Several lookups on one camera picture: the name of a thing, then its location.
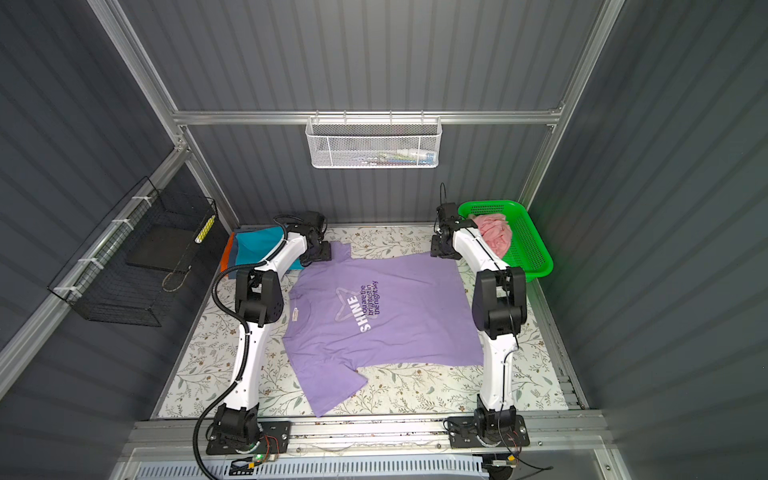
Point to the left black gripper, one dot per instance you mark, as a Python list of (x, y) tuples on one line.
[(323, 255)]

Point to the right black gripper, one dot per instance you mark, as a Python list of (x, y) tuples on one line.
[(436, 251)]

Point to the green plastic basket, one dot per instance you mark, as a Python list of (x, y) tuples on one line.
[(527, 250)]

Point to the purple t-shirt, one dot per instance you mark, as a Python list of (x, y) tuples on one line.
[(350, 313)]

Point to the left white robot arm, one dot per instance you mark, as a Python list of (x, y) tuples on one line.
[(251, 294)]

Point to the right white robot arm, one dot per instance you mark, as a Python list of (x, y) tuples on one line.
[(499, 310)]

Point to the pink t-shirt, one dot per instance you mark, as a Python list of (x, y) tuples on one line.
[(495, 231)]

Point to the folded teal t-shirt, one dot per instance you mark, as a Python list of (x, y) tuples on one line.
[(258, 243)]

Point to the folded orange t-shirt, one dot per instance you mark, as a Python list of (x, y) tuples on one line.
[(225, 259)]

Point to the white wire mesh basket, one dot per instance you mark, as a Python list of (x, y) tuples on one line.
[(371, 142)]

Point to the black wire basket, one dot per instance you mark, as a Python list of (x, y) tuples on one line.
[(132, 271)]

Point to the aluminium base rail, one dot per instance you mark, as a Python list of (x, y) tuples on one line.
[(379, 435)]

